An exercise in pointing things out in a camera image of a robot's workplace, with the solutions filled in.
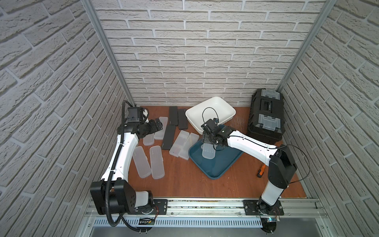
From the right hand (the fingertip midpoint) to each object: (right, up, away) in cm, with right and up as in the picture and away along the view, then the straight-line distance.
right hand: (210, 137), depth 87 cm
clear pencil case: (-20, -5, +10) cm, 23 cm away
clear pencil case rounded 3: (-43, -15, +2) cm, 45 cm away
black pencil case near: (-27, -1, +13) cm, 30 cm away
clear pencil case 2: (-13, -6, +7) cm, 16 cm away
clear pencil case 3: (-34, 0, +13) cm, 36 cm away
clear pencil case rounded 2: (-32, -16, +1) cm, 36 cm away
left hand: (-30, +9, -7) cm, 32 cm away
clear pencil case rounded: (-2, -6, -10) cm, 11 cm away
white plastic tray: (+8, +21, +29) cm, 37 cm away
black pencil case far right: (-18, +11, +19) cm, 28 cm away
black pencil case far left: (-26, +14, +25) cm, 39 cm away
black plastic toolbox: (+36, +11, +2) cm, 38 cm away
